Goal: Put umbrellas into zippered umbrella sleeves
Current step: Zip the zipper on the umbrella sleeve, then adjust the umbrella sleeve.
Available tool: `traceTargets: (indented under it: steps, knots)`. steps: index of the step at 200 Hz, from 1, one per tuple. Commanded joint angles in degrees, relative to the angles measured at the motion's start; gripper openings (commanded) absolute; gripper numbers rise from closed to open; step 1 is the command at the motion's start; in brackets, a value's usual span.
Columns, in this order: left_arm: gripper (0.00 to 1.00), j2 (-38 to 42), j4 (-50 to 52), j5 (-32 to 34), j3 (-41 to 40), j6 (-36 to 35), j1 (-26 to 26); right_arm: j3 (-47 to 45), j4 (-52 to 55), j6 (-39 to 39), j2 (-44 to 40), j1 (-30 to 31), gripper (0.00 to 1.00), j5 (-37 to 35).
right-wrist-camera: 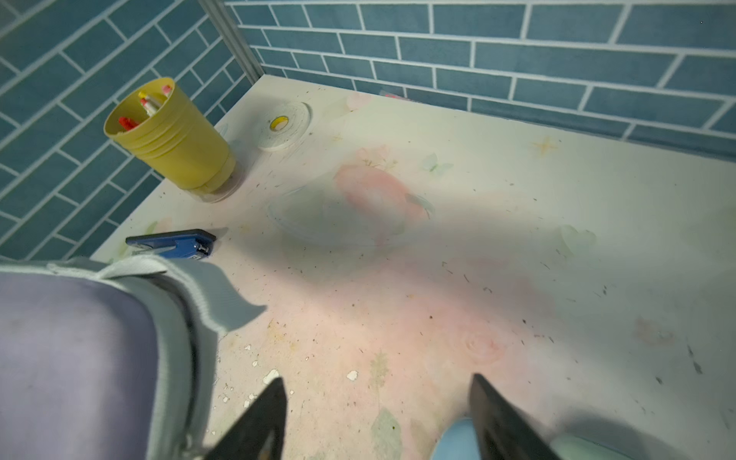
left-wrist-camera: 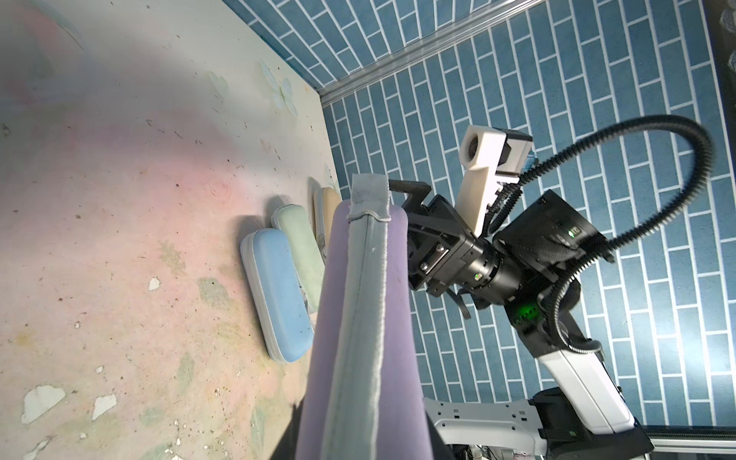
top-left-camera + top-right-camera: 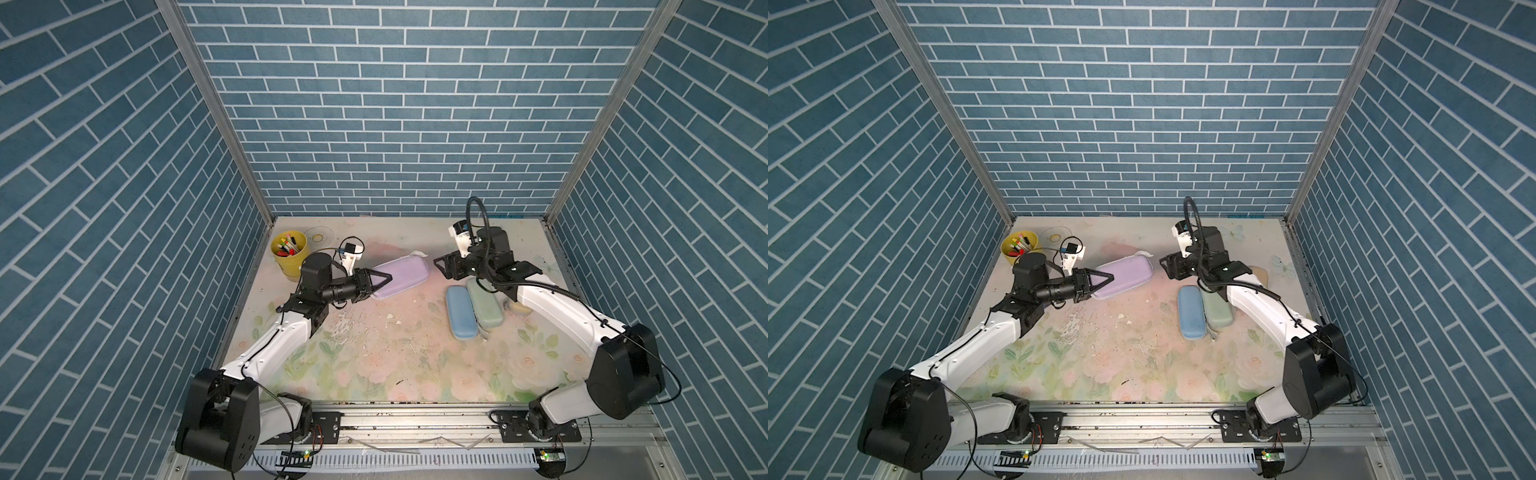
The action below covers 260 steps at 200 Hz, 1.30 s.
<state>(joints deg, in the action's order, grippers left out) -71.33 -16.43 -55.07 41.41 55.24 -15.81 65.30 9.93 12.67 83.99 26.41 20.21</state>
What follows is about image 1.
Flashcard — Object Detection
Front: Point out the clear tape roll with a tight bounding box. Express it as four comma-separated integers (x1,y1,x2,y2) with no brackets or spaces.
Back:
254,102,312,151

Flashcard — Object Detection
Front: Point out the mint green umbrella case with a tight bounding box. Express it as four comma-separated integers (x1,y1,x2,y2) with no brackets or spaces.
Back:
550,434,631,460

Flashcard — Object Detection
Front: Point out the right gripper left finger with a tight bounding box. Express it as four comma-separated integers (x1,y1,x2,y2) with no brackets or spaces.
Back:
204,378,288,460

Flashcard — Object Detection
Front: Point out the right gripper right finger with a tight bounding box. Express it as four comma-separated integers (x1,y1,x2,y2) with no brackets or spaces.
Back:
469,374,560,460

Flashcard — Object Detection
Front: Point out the lavender umbrella case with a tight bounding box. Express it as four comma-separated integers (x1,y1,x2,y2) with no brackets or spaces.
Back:
1,255,263,459

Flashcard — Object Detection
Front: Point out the blue umbrella case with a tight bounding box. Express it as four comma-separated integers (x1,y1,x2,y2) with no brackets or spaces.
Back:
429,417,481,460

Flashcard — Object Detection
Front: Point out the yellow cup with markers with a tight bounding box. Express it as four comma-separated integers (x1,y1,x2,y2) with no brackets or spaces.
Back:
103,78,243,202

